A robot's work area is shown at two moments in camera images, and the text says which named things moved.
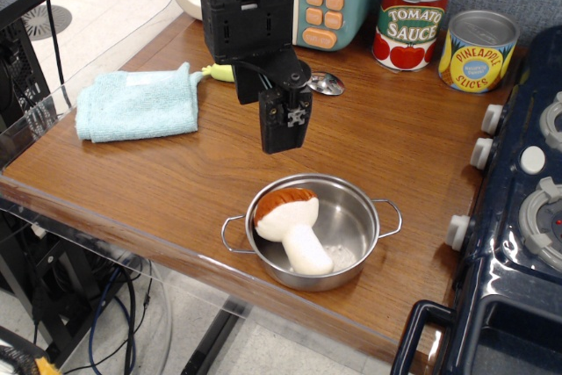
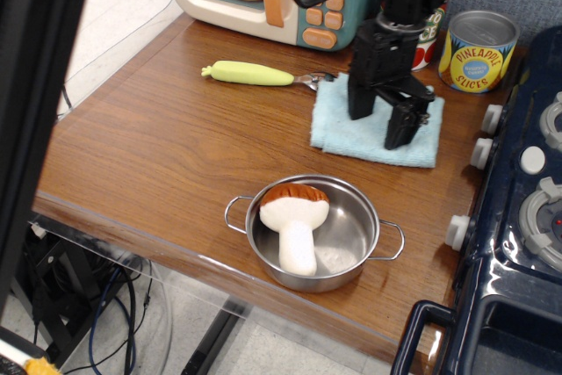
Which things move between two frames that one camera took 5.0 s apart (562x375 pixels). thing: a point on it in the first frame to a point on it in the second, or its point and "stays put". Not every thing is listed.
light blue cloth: [137, 104] to [333, 129]
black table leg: [232, 309] stays put
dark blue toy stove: [506, 316] stays put
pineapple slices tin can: [478, 50] stays put
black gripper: [249, 18] to [383, 59]
